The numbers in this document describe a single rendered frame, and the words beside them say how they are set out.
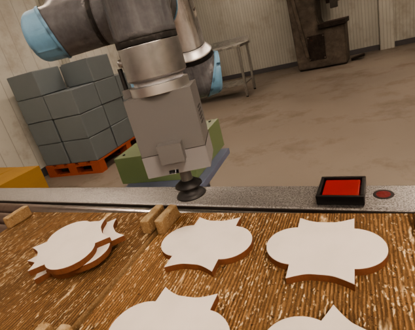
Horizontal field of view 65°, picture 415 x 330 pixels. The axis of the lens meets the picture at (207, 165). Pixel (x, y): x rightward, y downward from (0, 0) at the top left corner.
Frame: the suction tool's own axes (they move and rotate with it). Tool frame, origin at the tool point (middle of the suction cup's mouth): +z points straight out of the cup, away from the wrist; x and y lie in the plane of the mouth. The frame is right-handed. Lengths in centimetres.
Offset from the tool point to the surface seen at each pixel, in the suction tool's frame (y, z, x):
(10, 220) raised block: -47, 7, 19
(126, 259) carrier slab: -13.1, 9.1, -0.1
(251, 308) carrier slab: 6.1, 9.1, -13.1
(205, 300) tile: 1.0, 8.0, -12.1
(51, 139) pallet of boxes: -240, 50, 344
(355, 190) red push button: 25.2, 9.8, 9.8
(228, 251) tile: 3.6, 8.0, -3.7
